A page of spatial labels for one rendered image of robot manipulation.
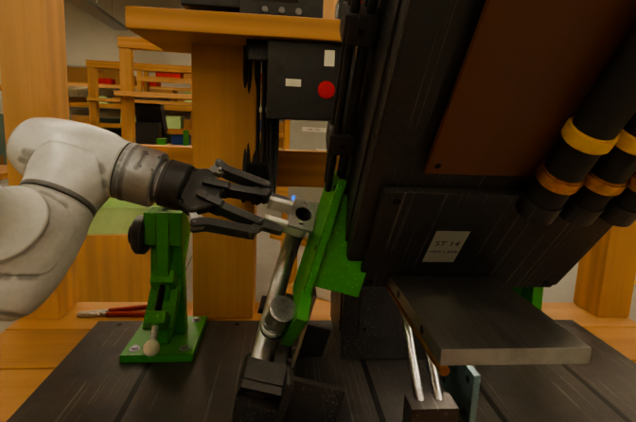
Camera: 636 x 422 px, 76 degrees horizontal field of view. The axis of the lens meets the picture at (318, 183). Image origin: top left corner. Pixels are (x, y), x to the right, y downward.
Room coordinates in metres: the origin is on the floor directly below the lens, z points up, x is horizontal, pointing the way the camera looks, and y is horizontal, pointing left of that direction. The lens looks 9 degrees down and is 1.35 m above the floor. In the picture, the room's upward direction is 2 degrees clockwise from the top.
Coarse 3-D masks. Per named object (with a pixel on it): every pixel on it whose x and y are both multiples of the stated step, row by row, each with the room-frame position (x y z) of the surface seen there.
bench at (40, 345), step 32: (32, 320) 0.85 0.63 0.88; (64, 320) 0.86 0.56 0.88; (96, 320) 0.86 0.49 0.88; (128, 320) 0.87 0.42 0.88; (224, 320) 0.89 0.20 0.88; (256, 320) 0.89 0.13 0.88; (320, 320) 0.91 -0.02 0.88; (576, 320) 0.96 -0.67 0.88; (608, 320) 0.97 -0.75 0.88; (0, 352) 0.72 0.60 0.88; (32, 352) 0.73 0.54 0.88; (64, 352) 0.73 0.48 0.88; (0, 384) 0.63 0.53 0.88; (32, 384) 0.63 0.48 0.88; (0, 416) 0.56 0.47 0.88
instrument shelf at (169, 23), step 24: (144, 24) 0.76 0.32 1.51; (168, 24) 0.76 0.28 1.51; (192, 24) 0.77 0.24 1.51; (216, 24) 0.77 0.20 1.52; (240, 24) 0.78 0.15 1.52; (264, 24) 0.78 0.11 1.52; (288, 24) 0.78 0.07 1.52; (312, 24) 0.79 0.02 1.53; (336, 24) 0.79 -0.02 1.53; (168, 48) 0.96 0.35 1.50
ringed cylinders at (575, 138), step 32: (608, 64) 0.35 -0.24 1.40; (608, 96) 0.35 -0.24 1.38; (576, 128) 0.38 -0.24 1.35; (608, 128) 0.36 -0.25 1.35; (544, 160) 0.42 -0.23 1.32; (576, 160) 0.38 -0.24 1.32; (608, 160) 0.40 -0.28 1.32; (544, 192) 0.41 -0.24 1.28; (576, 192) 0.41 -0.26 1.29; (608, 192) 0.40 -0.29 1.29; (544, 224) 0.43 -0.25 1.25; (576, 224) 0.44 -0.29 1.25
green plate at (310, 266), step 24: (336, 192) 0.54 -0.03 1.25; (336, 216) 0.55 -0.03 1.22; (312, 240) 0.59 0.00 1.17; (336, 240) 0.55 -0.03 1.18; (312, 264) 0.53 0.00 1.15; (336, 264) 0.55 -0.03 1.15; (360, 264) 0.55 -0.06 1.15; (312, 288) 0.53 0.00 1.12; (336, 288) 0.55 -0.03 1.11; (360, 288) 0.55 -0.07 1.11
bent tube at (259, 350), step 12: (300, 204) 0.63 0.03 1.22; (312, 204) 0.64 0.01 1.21; (300, 216) 0.65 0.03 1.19; (312, 216) 0.62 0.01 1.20; (300, 228) 0.60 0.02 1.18; (312, 228) 0.61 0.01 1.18; (288, 240) 0.67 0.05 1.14; (300, 240) 0.67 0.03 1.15; (288, 252) 0.67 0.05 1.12; (276, 264) 0.68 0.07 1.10; (288, 264) 0.68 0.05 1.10; (276, 276) 0.67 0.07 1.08; (288, 276) 0.68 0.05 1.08; (276, 288) 0.66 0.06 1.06; (264, 312) 0.63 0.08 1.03; (264, 348) 0.58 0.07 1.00
